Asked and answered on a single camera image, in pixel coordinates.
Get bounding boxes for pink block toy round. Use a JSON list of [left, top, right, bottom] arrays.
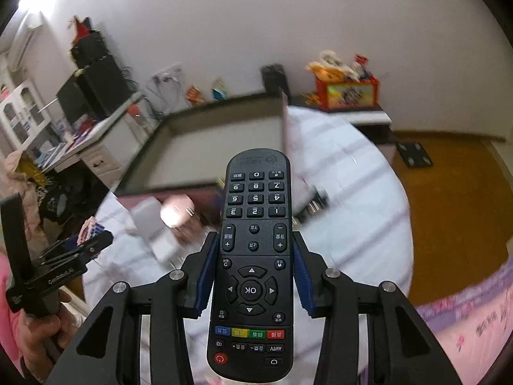
[[77, 217, 104, 245]]

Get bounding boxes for white power adapter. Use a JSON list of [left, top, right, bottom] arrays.
[[130, 196, 183, 263]]

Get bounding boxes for black tv remote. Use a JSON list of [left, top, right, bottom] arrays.
[[207, 149, 294, 384]]

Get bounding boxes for black hair claw clip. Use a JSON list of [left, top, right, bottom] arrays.
[[292, 188, 330, 226]]

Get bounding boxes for person left hand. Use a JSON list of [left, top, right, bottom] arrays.
[[15, 289, 78, 384]]

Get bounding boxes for pink floral bedsheet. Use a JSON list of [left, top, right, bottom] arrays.
[[416, 259, 512, 384]]

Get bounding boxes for rose gold lidded jar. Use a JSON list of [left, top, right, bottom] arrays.
[[160, 194, 203, 244]]

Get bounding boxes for white striped quilt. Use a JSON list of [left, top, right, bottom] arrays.
[[83, 107, 414, 307]]

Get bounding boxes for white desk with drawers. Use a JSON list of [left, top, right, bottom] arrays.
[[43, 92, 155, 188]]

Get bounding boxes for white glass cabinet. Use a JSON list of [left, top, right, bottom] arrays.
[[1, 80, 50, 150]]

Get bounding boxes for black computer monitor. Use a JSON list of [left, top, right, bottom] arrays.
[[56, 75, 89, 125]]

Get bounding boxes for black floor scale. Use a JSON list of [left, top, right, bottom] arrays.
[[396, 142, 433, 169]]

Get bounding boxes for pink black storage box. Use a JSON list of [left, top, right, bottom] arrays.
[[115, 93, 288, 222]]

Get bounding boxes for orange capped bottle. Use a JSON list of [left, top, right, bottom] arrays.
[[127, 103, 150, 134]]

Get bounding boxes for black computer tower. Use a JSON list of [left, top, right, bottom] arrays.
[[76, 55, 134, 120]]

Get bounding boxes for white air conditioner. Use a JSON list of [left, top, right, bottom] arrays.
[[7, 13, 43, 72]]

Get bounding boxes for black box on tower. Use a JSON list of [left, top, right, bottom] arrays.
[[71, 31, 110, 69]]

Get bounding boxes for orange snack bag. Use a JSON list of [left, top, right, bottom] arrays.
[[185, 85, 205, 107]]

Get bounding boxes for orange toy box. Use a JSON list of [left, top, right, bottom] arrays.
[[315, 77, 380, 110]]

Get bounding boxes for blue white snack bag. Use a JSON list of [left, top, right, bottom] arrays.
[[211, 77, 230, 101]]

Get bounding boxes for yellow white plush toys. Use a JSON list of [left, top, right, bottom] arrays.
[[306, 50, 356, 82]]

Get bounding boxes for black cylinder appliance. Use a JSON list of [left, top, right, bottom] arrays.
[[260, 64, 290, 98]]

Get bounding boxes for white wall power strip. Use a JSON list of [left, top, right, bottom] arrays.
[[151, 62, 183, 83]]

